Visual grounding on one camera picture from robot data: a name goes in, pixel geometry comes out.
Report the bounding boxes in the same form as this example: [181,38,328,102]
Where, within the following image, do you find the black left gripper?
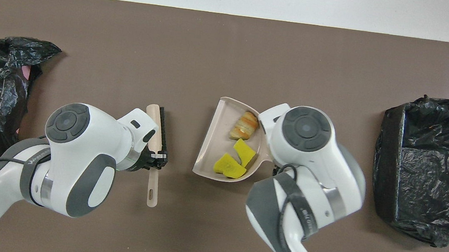
[134,149,169,176]

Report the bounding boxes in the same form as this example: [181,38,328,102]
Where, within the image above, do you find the beige brush black bristles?
[135,103,175,209]

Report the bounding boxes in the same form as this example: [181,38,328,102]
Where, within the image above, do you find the beige plastic dustpan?
[191,94,278,187]

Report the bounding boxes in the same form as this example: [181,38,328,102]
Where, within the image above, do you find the large yellow sponge piece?
[213,151,249,181]

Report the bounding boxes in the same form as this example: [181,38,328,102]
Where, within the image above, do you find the small yellow sponge piece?
[231,138,260,170]

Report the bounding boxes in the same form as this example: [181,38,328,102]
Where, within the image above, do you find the pale striped croissant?
[229,109,261,143]

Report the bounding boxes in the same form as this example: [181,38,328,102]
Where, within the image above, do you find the bin with black bag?
[365,89,449,249]

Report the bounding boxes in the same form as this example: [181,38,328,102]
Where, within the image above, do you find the brown table mat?
[0,0,449,252]

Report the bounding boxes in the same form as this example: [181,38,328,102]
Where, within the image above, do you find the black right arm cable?
[263,161,318,252]

